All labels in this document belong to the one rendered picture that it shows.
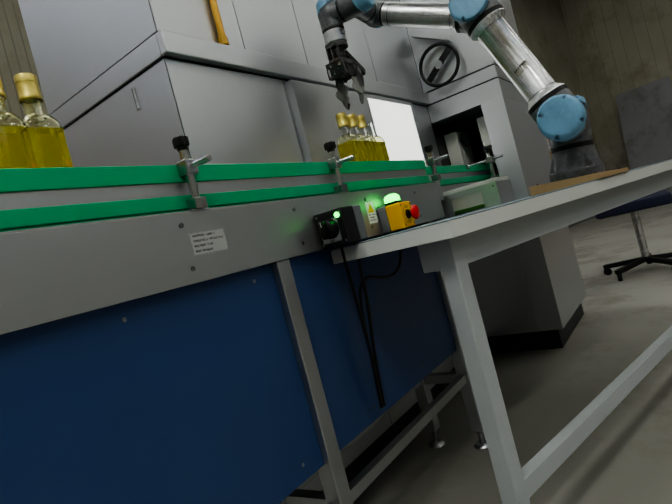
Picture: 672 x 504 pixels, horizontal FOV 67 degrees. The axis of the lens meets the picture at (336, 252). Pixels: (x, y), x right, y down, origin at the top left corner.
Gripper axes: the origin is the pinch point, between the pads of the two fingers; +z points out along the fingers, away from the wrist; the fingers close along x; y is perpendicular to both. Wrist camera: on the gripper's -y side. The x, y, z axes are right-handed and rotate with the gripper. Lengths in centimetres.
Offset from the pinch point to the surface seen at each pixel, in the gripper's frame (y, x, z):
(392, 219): 33, 19, 42
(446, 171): -52, 5, 27
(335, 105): -6.4, -11.6, -4.3
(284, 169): 64, 13, 26
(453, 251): 59, 44, 52
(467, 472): 17, 14, 121
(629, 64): -1025, 52, -148
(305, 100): 11.4, -11.9, -4.6
